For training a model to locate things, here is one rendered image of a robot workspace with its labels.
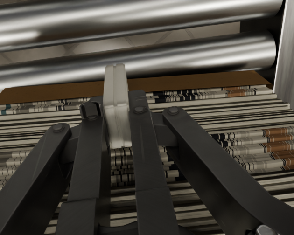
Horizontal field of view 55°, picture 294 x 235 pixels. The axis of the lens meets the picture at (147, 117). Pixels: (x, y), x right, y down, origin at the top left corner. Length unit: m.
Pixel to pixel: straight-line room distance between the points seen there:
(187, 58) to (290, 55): 0.12
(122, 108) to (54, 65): 0.20
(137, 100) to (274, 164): 0.10
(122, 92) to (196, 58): 0.18
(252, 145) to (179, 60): 0.15
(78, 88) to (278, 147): 0.20
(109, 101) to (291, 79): 0.28
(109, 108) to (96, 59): 0.18
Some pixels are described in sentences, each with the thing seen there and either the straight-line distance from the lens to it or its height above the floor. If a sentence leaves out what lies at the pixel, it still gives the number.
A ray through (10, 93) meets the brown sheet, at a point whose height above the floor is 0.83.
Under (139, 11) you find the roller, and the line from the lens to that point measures 0.31.
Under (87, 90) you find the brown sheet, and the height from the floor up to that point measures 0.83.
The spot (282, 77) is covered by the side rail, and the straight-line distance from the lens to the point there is 0.39.
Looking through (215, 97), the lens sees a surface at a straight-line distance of 0.29.
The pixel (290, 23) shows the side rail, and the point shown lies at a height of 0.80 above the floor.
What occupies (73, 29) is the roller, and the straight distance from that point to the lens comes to 0.32.
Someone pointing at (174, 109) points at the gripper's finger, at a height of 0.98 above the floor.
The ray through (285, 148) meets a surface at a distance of 0.24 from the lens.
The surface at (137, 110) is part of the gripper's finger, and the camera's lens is 0.15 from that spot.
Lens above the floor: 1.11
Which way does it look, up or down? 59 degrees down
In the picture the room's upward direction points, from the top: 168 degrees clockwise
